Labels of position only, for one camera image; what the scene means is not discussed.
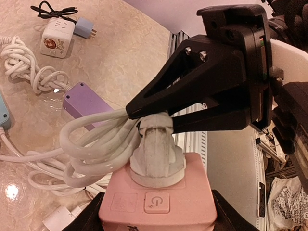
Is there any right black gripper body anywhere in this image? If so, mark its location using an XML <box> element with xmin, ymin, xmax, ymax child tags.
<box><xmin>197</xmin><ymin>4</ymin><xmax>273</xmax><ymax>131</ymax></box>

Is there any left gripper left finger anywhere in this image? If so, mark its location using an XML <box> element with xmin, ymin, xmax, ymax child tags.
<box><xmin>63</xmin><ymin>192</ymin><xmax>105</xmax><ymax>231</ymax></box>

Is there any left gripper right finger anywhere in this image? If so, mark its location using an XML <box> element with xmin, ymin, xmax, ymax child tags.
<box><xmin>212</xmin><ymin>190</ymin><xmax>259</xmax><ymax>231</ymax></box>

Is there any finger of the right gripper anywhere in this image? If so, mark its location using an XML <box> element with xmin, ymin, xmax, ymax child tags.
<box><xmin>172</xmin><ymin>106</ymin><xmax>251</xmax><ymax>134</ymax></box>
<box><xmin>126</xmin><ymin>35</ymin><xmax>246</xmax><ymax>119</ymax></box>

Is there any white usb charger plug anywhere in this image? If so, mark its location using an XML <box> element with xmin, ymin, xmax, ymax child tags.
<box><xmin>43</xmin><ymin>205</ymin><xmax>82</xmax><ymax>231</ymax></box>

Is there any pink socket block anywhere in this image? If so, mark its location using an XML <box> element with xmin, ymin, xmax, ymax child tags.
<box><xmin>99</xmin><ymin>153</ymin><xmax>217</xmax><ymax>231</ymax></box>

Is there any white power strip cable plug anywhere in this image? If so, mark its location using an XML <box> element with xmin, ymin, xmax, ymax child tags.
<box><xmin>130</xmin><ymin>112</ymin><xmax>186</xmax><ymax>189</ymax></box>

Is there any purple rectangular power block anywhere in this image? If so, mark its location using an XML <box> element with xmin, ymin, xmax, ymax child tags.
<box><xmin>62</xmin><ymin>82</ymin><xmax>113</xmax><ymax>119</ymax></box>

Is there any light blue plug adapter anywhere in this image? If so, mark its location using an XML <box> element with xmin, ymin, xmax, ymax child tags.
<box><xmin>73</xmin><ymin>17</ymin><xmax>97</xmax><ymax>39</ymax></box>

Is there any teal rectangular power block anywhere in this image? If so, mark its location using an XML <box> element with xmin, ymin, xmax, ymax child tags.
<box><xmin>0</xmin><ymin>93</ymin><xmax>12</xmax><ymax>130</ymax></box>

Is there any white cube socket with sticker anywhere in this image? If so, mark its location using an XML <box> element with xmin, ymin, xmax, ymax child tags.
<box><xmin>40</xmin><ymin>18</ymin><xmax>75</xmax><ymax>58</ymax></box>

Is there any white coiled cable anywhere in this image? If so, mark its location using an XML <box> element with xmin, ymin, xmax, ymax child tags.
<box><xmin>0</xmin><ymin>105</ymin><xmax>145</xmax><ymax>197</ymax></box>

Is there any black usb cable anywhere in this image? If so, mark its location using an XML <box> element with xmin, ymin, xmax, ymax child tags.
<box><xmin>30</xmin><ymin>0</ymin><xmax>79</xmax><ymax>25</ymax></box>

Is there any purple block white cable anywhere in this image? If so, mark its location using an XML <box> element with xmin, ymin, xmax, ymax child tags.
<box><xmin>0</xmin><ymin>35</ymin><xmax>73</xmax><ymax>94</ymax></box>

